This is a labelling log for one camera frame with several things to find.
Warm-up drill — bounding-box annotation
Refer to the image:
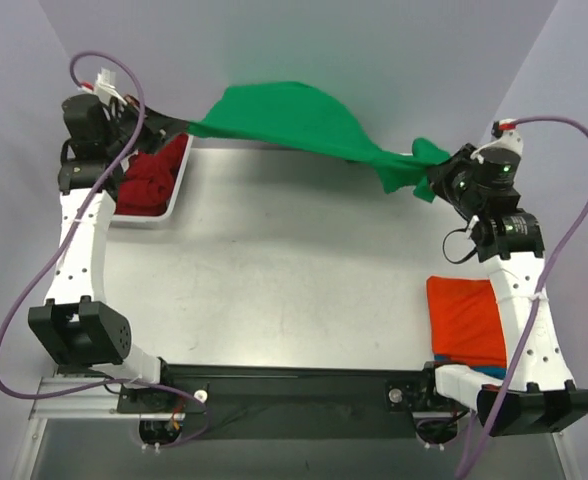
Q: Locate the green t shirt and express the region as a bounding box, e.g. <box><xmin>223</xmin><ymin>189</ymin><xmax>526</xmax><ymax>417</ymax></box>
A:
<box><xmin>188</xmin><ymin>81</ymin><xmax>450</xmax><ymax>202</ymax></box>

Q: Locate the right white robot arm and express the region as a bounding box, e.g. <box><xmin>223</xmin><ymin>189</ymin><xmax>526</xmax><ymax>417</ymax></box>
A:
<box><xmin>416</xmin><ymin>140</ymin><xmax>588</xmax><ymax>437</ymax></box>

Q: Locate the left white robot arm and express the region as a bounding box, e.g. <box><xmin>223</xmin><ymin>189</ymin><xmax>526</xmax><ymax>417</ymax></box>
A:
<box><xmin>28</xmin><ymin>93</ymin><xmax>187</xmax><ymax>412</ymax></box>

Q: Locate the dark red t shirt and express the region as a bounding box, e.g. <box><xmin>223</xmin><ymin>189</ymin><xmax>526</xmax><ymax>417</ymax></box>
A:
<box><xmin>115</xmin><ymin>134</ymin><xmax>189</xmax><ymax>217</ymax></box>

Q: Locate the white plastic basket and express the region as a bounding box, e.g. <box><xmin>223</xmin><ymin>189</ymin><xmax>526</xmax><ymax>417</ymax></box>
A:
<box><xmin>110</xmin><ymin>134</ymin><xmax>193</xmax><ymax>229</ymax></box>

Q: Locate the folded orange t shirt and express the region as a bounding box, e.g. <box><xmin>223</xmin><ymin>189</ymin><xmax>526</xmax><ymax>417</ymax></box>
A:
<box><xmin>426</xmin><ymin>276</ymin><xmax>507</xmax><ymax>368</ymax></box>

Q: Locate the folded blue t shirt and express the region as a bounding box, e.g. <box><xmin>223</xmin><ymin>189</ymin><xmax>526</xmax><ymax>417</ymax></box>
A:
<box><xmin>434</xmin><ymin>354</ymin><xmax>506</xmax><ymax>380</ymax></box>

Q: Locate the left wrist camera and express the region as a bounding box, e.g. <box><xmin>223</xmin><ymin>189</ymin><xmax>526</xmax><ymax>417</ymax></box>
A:
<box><xmin>79</xmin><ymin>68</ymin><xmax>126</xmax><ymax>106</ymax></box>

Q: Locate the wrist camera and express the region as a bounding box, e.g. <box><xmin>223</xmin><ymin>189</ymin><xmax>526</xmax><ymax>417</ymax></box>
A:
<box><xmin>491</xmin><ymin>119</ymin><xmax>524</xmax><ymax>156</ymax></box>
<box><xmin>79</xmin><ymin>68</ymin><xmax>126</xmax><ymax>106</ymax></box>

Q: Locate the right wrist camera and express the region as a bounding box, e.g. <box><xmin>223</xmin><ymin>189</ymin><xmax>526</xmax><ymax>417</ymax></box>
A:
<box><xmin>491</xmin><ymin>119</ymin><xmax>524</xmax><ymax>156</ymax></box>

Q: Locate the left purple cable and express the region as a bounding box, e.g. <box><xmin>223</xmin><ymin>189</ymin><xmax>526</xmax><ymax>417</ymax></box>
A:
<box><xmin>0</xmin><ymin>50</ymin><xmax>210</xmax><ymax>446</ymax></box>

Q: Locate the purple cable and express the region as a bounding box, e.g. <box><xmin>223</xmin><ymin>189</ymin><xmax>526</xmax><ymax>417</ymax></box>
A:
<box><xmin>453</xmin><ymin>115</ymin><xmax>588</xmax><ymax>480</ymax></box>
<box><xmin>0</xmin><ymin>50</ymin><xmax>210</xmax><ymax>446</ymax></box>

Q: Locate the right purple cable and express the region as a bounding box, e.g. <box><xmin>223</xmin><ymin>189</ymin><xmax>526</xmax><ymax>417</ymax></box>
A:
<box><xmin>453</xmin><ymin>115</ymin><xmax>588</xmax><ymax>480</ymax></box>

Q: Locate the aluminium frame rail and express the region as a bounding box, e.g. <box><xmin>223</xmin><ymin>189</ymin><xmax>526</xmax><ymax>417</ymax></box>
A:
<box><xmin>11</xmin><ymin>367</ymin><xmax>140</xmax><ymax>480</ymax></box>

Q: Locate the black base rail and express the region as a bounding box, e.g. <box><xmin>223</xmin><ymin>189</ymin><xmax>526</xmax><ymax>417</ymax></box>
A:
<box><xmin>117</xmin><ymin>364</ymin><xmax>467</xmax><ymax>440</ymax></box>

